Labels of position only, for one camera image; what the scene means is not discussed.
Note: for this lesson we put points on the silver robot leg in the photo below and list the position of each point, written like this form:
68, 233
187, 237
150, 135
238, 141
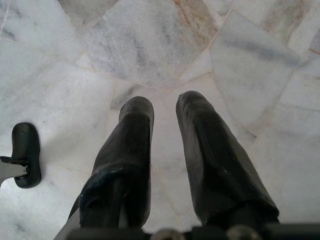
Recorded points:
12, 169

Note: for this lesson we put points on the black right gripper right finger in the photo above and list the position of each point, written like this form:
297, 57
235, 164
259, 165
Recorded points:
215, 155

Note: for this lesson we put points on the black robot foot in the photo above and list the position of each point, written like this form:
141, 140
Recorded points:
26, 155

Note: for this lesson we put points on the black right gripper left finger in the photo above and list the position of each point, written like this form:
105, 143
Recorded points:
125, 155

